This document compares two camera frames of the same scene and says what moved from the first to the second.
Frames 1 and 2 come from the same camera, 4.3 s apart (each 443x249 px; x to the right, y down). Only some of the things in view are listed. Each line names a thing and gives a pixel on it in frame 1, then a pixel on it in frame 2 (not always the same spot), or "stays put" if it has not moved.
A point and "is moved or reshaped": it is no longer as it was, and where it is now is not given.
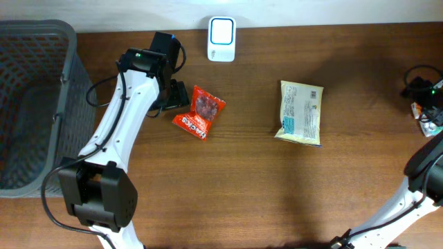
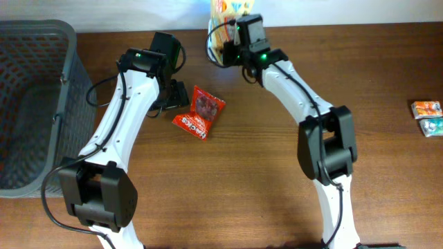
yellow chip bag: [300, 113] is moved or reshaped
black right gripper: [421, 92] → [230, 50]
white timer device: [221, 39] stays put
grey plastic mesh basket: [46, 115] stays put
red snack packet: [204, 108] stays put
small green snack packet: [429, 128] stays put
